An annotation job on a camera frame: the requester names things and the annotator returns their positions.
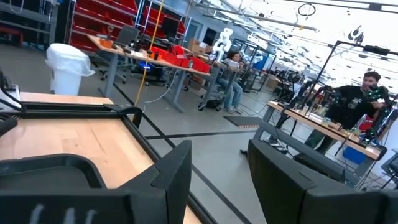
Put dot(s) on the person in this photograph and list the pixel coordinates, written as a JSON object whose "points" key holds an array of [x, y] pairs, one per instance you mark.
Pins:
{"points": [[351, 105], [231, 90]]}

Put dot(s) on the red storage shelving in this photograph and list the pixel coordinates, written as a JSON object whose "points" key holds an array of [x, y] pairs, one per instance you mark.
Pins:
{"points": [[93, 18]]}

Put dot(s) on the cardboard box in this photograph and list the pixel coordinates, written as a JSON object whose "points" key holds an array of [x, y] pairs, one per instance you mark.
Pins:
{"points": [[199, 48]]}

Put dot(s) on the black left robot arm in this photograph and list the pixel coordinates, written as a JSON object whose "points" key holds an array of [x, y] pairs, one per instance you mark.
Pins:
{"points": [[7, 124]]}

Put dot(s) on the red plastic bin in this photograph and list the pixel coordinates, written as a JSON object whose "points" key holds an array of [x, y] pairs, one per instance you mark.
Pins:
{"points": [[174, 57], [199, 65]]}

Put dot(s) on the blue plastic bin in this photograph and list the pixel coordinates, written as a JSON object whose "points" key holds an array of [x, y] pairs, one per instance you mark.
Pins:
{"points": [[354, 155]]}

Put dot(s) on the small black floor mat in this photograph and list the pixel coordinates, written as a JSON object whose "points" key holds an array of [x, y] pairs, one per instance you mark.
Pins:
{"points": [[242, 121]]}

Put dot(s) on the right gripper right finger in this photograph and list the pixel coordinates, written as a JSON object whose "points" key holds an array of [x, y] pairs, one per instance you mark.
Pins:
{"points": [[280, 186]]}

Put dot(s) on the grey metal shelving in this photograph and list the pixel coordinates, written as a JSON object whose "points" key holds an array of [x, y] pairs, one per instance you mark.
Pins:
{"points": [[28, 14]]}

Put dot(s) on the black gantry frame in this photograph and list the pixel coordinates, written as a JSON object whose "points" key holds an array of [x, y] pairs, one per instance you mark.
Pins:
{"points": [[376, 49]]}

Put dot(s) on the wooden work table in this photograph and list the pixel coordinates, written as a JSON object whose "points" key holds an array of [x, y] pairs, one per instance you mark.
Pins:
{"points": [[298, 116]]}

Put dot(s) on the black plastic tray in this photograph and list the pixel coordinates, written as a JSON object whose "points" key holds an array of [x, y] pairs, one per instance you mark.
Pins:
{"points": [[46, 177]]}

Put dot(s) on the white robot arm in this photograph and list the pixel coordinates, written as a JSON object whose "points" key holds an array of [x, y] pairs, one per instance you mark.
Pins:
{"points": [[224, 40]]}

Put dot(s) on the white trash bin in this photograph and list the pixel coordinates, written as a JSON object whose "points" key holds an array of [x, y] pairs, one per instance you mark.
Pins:
{"points": [[66, 74]]}

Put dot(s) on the wooden desk grey legs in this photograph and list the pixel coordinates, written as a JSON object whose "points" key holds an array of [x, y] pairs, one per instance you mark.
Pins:
{"points": [[111, 74]]}

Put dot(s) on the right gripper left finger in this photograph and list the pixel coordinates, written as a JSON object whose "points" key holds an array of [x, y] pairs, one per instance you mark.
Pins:
{"points": [[168, 186]]}

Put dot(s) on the black laptop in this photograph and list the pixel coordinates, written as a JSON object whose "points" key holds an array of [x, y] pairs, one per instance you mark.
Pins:
{"points": [[127, 35]]}

